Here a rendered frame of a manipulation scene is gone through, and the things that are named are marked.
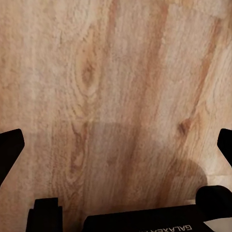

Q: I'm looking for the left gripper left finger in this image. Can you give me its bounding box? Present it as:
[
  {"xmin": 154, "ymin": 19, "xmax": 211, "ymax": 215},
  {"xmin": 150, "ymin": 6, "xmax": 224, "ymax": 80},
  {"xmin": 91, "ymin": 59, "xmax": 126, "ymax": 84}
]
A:
[{"xmin": 0, "ymin": 129, "xmax": 25, "ymax": 186}]

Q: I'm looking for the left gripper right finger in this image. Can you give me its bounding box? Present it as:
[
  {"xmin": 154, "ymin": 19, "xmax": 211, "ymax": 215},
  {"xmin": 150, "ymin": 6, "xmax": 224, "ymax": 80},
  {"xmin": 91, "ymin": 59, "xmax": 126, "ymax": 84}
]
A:
[{"xmin": 217, "ymin": 128, "xmax": 232, "ymax": 166}]

